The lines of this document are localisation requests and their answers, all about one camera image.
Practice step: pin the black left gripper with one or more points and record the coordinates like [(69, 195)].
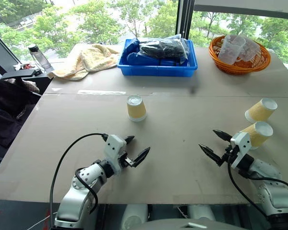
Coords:
[(127, 161)]

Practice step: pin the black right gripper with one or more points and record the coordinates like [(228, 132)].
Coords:
[(230, 154)]

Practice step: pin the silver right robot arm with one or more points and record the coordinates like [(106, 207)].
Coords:
[(276, 191)]

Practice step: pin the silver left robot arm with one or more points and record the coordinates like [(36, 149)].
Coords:
[(72, 201)]

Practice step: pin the yellow ribbed paper cup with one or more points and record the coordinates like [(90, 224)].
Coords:
[(136, 110), (259, 136), (260, 110)]

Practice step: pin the white rounded robot leg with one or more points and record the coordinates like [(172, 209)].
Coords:
[(201, 212), (134, 215)]

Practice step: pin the orange woven basket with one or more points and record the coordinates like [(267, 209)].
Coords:
[(240, 67)]

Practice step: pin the blue plastic bin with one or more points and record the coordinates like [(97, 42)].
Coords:
[(156, 69)]

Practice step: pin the clear plastic cup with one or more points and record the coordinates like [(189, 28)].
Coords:
[(252, 49), (230, 50)]

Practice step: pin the blue plastic bag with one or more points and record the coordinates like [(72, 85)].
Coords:
[(134, 51)]

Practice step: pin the pale yellow towel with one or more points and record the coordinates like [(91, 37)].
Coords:
[(91, 60)]

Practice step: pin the clear bag of black items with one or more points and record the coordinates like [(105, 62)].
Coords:
[(163, 50)]

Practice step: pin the clear water bottle black lid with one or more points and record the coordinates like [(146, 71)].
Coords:
[(39, 57)]

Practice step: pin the dark clothing on chair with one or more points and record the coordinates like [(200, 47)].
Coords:
[(9, 107)]

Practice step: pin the black chair armrest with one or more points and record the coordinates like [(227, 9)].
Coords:
[(19, 74)]

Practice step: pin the dark monitor panel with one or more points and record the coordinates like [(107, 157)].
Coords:
[(1, 52)]

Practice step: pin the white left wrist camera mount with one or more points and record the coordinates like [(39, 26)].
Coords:
[(112, 148)]

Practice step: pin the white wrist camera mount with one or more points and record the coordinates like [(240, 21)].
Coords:
[(242, 148), (112, 148)]

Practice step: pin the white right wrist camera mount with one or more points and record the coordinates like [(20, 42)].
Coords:
[(242, 148)]

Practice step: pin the dark window frame post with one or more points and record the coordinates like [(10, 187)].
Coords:
[(184, 19)]

